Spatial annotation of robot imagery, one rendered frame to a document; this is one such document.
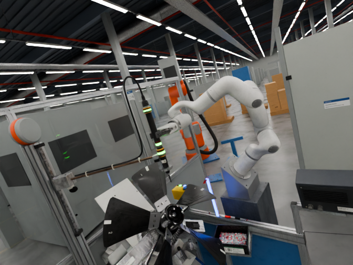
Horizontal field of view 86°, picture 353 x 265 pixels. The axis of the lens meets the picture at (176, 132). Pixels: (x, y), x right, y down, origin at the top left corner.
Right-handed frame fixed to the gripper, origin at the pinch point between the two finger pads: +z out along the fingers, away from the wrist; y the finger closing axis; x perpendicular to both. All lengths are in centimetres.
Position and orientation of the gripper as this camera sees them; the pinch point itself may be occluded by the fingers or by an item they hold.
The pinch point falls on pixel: (155, 134)
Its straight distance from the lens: 105.9
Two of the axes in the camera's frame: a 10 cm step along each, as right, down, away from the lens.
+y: -7.5, 1.1, 6.5
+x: -2.9, -9.4, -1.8
